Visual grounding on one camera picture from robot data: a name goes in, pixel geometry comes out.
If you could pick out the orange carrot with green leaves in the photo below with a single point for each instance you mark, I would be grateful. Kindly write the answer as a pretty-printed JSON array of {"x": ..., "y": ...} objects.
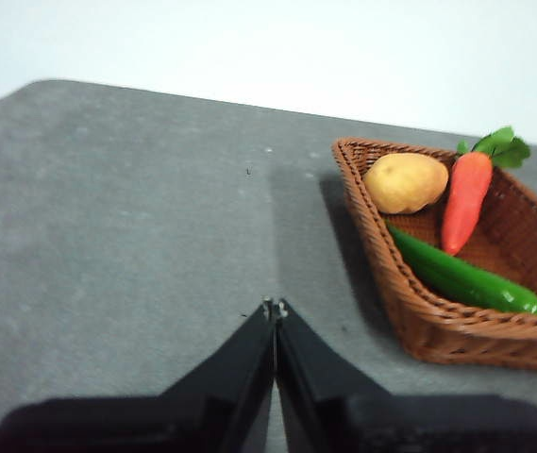
[{"x": 466, "y": 198}]

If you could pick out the long green pepper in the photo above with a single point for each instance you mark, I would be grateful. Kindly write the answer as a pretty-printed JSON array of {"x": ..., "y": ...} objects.
[{"x": 457, "y": 276}]

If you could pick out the yellow-brown potato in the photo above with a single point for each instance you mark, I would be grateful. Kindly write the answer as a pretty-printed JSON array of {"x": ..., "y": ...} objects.
[{"x": 405, "y": 184}]

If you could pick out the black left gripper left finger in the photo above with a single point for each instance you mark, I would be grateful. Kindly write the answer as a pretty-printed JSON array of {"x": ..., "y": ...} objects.
[{"x": 211, "y": 415}]

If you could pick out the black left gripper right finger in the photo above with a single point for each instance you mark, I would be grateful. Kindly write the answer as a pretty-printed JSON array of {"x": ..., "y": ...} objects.
[{"x": 343, "y": 415}]

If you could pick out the brown wicker basket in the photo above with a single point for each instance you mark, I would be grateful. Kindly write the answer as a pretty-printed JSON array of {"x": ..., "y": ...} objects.
[{"x": 508, "y": 340}]

